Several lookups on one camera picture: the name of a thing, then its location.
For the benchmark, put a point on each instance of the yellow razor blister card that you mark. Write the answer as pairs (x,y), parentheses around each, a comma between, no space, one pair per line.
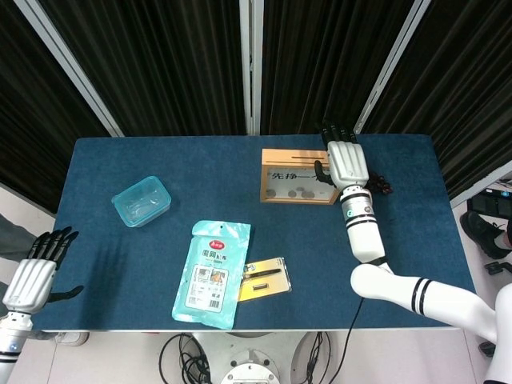
(276,286)

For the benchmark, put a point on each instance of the black razor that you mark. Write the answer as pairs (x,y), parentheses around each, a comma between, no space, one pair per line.
(264,273)

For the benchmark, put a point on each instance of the white shoe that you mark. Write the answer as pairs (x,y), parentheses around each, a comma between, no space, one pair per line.
(72,339)

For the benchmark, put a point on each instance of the white table frame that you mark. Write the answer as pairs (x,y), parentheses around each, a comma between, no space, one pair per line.
(320,331)

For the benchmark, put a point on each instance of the black razor blade cartridge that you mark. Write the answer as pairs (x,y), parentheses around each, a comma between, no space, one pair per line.
(260,286)

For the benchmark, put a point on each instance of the black shoe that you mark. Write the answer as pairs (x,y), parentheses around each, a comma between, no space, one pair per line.
(480,232)

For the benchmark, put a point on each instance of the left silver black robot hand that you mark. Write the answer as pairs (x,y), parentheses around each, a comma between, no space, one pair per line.
(30,284)

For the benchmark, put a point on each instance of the wooden frame money box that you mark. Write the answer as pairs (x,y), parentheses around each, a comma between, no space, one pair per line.
(280,158)

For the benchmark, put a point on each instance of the small black object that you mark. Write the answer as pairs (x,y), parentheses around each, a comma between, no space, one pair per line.
(498,267)

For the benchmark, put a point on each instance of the white partition frame post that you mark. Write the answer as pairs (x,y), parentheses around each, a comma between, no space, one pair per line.
(71,68)
(251,68)
(390,66)

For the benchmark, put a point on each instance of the black pleated partition panel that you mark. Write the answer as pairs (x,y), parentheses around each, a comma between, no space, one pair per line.
(472,80)
(160,60)
(320,60)
(24,120)

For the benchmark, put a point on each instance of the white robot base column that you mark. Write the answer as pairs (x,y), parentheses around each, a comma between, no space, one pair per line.
(254,372)

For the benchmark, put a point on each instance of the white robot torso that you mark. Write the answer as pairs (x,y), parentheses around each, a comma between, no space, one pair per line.
(504,340)

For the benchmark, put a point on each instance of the blue tablecloth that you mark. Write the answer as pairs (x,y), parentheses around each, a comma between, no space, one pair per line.
(200,168)

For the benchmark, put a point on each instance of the clear container with teal lid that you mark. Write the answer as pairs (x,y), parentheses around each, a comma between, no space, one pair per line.
(140,204)

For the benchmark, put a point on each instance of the dark red grape bunch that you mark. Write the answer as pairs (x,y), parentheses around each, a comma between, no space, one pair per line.
(380,184)

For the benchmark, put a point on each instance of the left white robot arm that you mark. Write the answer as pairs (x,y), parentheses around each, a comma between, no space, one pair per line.
(12,344)

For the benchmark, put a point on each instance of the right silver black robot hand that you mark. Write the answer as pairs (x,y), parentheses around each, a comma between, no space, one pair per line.
(348,164)

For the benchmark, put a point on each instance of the teal cleaning cloth package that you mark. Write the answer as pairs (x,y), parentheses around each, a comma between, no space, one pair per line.
(208,272)

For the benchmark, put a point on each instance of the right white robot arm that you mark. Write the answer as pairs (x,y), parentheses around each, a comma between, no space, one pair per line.
(364,240)

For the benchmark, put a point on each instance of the black electronic device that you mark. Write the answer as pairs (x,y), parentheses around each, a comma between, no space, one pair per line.
(492,204)

